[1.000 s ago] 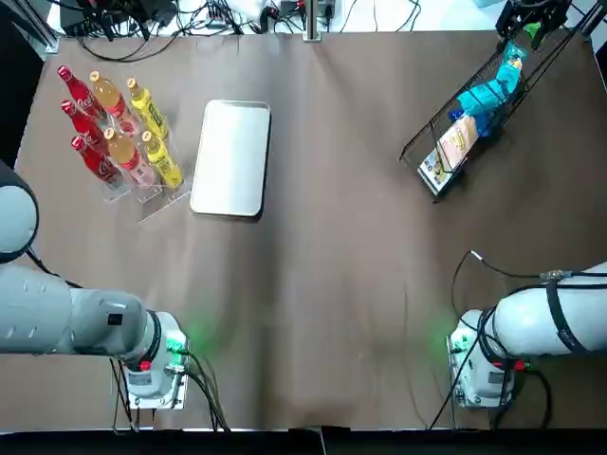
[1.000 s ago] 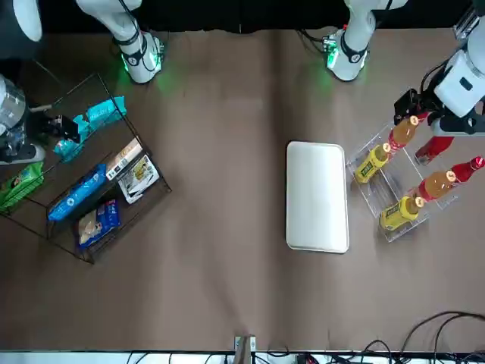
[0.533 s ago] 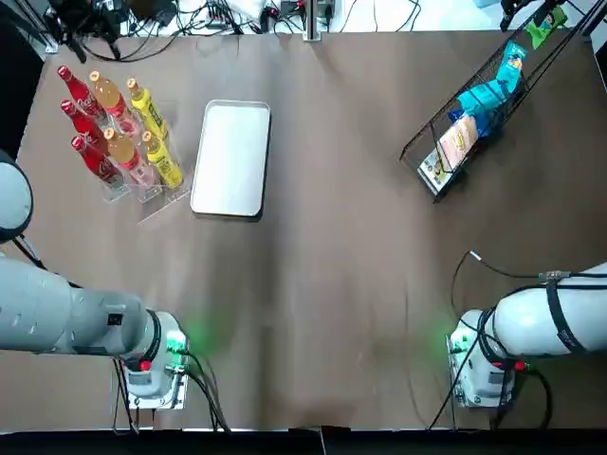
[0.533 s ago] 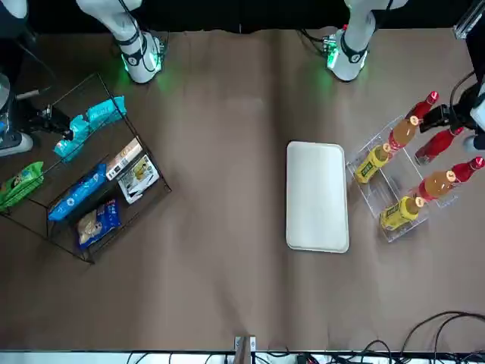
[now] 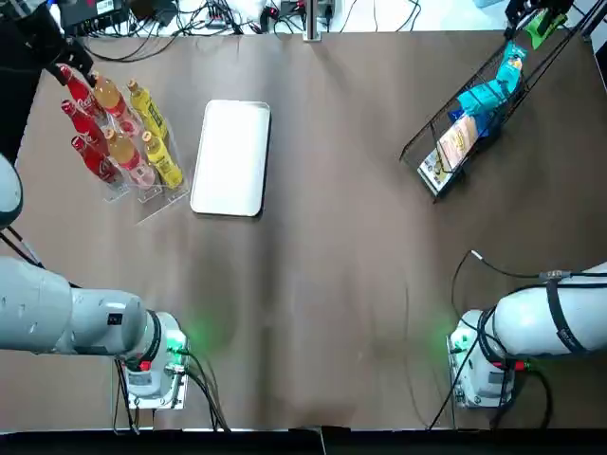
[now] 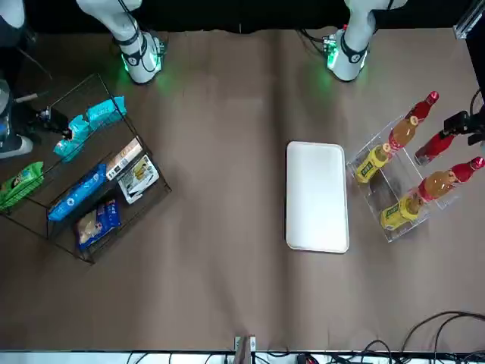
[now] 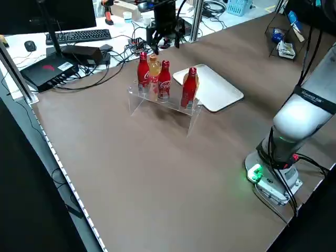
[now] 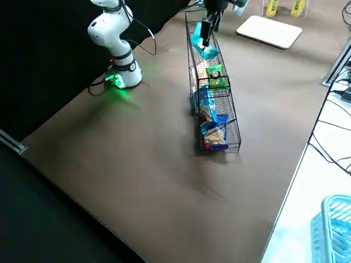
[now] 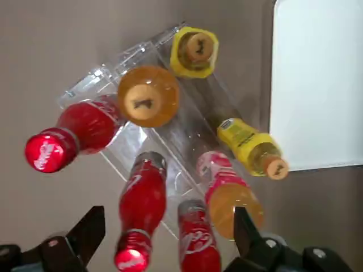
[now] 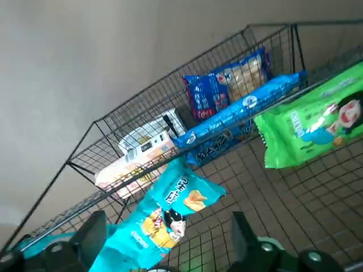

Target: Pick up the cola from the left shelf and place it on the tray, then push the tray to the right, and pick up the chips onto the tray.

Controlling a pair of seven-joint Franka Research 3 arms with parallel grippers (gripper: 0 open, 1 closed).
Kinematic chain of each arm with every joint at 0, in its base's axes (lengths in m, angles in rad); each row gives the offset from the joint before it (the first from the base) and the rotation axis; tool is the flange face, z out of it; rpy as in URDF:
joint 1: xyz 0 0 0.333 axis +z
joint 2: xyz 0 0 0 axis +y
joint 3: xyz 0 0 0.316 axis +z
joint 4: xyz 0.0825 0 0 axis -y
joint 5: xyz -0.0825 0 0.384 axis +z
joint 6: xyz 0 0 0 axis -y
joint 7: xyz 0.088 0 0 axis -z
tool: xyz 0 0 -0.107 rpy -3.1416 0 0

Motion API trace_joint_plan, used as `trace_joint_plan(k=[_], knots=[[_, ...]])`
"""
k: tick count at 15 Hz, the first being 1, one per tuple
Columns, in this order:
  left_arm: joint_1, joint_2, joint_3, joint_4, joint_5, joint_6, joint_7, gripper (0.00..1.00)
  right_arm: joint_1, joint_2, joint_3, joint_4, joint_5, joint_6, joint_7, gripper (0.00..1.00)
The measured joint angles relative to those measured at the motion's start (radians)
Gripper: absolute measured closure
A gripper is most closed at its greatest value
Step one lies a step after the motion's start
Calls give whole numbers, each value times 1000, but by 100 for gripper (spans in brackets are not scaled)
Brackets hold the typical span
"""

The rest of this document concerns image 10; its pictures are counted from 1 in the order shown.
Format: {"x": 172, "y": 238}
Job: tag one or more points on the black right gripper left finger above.
{"x": 85, "y": 243}

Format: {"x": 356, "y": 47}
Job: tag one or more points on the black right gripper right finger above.
{"x": 255, "y": 260}

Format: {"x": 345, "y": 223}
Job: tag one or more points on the teal chips packet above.
{"x": 158, "y": 226}
{"x": 48, "y": 237}

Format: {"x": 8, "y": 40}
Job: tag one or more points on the beige snack box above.
{"x": 127, "y": 175}

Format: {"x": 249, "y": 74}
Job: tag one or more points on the green snack packet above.
{"x": 306, "y": 133}

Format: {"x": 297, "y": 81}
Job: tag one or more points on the long blue biscuit packet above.
{"x": 241, "y": 110}

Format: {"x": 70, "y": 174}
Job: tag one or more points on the blue cracker bag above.
{"x": 210, "y": 96}

